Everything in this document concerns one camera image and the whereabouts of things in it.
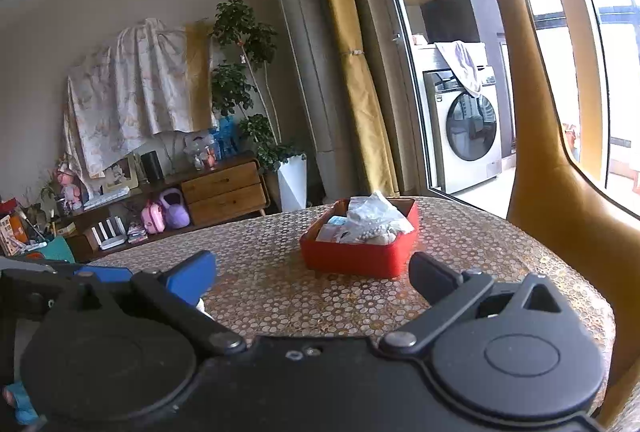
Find purple kettlebell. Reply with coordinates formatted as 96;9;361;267
158;188;191;231

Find white tissue pack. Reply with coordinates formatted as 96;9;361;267
315;224;351;244

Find photo frame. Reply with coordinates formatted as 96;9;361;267
102;156;140;195

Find clear zip bag pale beads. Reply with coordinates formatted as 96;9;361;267
347;192;416;245

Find white router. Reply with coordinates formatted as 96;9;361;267
87;217;129;251

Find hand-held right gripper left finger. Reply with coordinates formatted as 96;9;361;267
47;250;248;356

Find green potted plant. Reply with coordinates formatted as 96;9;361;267
209;0;307;173

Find white planter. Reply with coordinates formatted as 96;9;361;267
276;153;309;213

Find purple towel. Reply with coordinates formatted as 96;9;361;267
434;40;484;98

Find golden giraffe statue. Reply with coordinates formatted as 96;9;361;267
453;0;640;429

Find pink figurine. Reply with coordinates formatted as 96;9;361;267
57;169;84;213

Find pink toy backpack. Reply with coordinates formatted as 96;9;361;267
141;201;166;235

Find yellow draped cloth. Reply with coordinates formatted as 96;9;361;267
184;20;217;133

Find white keyboard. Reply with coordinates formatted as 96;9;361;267
82;189;132;211

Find white washing machine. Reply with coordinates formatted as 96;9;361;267
422;66;503;195

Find blue packages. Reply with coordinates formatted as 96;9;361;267
216;116;239;159

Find black speaker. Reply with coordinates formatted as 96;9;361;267
140;151;164;183

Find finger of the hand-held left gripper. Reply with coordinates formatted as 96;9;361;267
73;265;134;283

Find patterned draped cloth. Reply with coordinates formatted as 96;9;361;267
62;18;192;179

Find yellow curtain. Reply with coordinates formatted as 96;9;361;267
307;0;401;199

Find red box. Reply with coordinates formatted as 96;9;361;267
299;197;420;279

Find clear toy box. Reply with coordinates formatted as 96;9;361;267
183;134;219;171

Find white tower air conditioner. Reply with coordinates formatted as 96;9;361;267
264;0;347;209

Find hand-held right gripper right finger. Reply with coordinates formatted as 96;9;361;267
379;252;577;355

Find wooden drawer cabinet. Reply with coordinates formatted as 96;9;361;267
179;160;271;228

